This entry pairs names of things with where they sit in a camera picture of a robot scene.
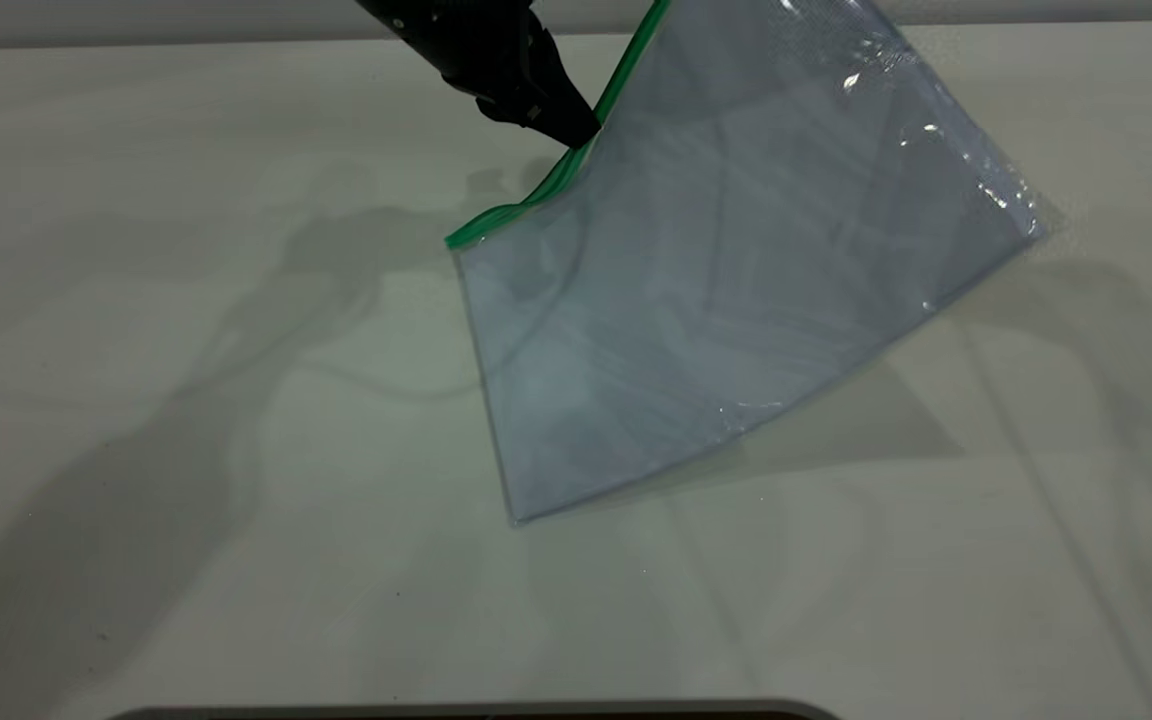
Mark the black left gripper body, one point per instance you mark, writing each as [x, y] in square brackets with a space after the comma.
[486, 45]

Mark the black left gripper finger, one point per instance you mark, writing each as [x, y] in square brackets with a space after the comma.
[536, 118]
[566, 90]

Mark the clear plastic zipper bag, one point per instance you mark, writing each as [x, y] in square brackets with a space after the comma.
[736, 270]

